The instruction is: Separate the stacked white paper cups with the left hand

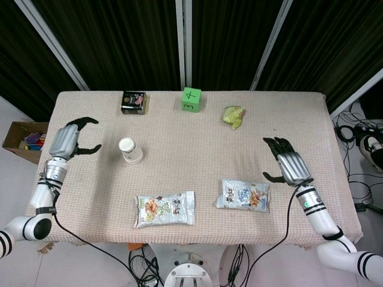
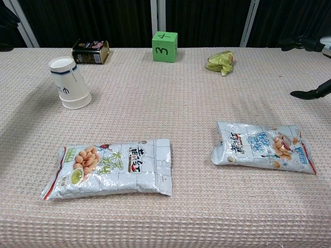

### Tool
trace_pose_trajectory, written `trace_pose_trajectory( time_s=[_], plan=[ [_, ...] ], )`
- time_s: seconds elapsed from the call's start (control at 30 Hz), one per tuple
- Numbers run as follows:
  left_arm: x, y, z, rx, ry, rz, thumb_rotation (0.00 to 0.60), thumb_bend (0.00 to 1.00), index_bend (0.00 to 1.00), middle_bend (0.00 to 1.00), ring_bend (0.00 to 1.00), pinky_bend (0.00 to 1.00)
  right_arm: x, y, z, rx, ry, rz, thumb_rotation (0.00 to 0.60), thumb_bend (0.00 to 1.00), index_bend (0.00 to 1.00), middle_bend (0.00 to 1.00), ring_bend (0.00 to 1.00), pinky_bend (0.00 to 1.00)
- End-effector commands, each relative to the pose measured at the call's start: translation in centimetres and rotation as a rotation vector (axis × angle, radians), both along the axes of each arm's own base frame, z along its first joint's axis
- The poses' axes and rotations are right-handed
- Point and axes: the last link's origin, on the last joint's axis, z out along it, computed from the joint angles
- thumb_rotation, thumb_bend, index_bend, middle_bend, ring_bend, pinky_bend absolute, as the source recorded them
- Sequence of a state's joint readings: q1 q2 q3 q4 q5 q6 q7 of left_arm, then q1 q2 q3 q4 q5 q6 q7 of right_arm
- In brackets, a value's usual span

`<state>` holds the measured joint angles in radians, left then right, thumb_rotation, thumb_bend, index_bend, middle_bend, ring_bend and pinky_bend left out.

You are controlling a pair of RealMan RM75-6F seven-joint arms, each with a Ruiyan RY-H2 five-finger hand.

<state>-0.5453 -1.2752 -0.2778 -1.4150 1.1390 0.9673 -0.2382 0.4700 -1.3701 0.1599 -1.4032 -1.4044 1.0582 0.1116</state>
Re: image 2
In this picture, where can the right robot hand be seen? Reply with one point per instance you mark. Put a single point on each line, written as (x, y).
(305, 42)

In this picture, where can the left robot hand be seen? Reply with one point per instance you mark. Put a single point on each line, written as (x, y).
(9, 18)

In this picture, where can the black curtain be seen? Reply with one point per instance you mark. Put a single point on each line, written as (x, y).
(85, 18)

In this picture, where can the crumpled green wrapper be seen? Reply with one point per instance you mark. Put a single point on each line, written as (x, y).
(221, 62)

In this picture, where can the black and gold tin can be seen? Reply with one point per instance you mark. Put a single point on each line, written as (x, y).
(90, 52)

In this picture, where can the snack bag with blue label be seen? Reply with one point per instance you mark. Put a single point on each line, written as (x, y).
(261, 149)

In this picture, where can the green numbered foam cube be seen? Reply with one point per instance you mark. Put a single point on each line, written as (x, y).
(164, 49)

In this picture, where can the snack bag with green label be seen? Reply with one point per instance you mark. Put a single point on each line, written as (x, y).
(111, 170)

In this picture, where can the beige woven tablecloth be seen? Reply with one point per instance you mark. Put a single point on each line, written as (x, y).
(165, 206)

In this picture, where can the slanted white frame post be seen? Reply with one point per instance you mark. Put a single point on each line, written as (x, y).
(24, 24)
(249, 23)

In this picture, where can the upright white frame post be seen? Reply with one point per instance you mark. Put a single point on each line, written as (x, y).
(157, 18)

